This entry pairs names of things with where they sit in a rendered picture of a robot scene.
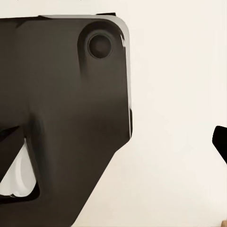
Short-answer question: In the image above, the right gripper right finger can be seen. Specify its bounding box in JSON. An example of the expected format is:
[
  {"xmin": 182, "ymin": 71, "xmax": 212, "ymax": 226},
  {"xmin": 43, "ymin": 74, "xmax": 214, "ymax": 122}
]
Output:
[{"xmin": 212, "ymin": 126, "xmax": 227, "ymax": 163}]

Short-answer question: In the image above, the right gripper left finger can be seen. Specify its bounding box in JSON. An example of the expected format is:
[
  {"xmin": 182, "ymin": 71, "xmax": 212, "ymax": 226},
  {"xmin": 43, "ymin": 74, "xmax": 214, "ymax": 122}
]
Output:
[{"xmin": 0, "ymin": 126, "xmax": 25, "ymax": 183}]

